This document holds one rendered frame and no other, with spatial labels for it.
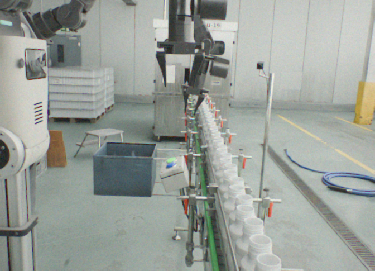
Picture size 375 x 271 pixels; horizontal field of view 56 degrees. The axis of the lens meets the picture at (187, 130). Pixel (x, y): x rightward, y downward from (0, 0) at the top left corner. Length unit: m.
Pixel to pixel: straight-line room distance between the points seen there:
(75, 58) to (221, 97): 6.91
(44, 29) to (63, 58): 10.88
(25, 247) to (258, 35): 11.05
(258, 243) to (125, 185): 1.33
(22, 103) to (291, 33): 11.35
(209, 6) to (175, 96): 5.34
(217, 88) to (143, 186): 4.38
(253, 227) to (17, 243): 0.78
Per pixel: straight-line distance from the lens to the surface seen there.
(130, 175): 1.88
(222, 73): 1.25
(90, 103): 7.93
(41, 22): 1.30
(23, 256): 1.24
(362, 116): 10.11
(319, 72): 12.39
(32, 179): 3.15
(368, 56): 10.31
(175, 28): 0.78
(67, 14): 1.27
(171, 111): 6.13
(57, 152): 4.87
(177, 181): 1.13
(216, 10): 0.79
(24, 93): 1.04
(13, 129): 1.05
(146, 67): 11.65
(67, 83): 8.02
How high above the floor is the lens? 1.45
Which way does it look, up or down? 11 degrees down
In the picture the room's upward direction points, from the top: 2 degrees clockwise
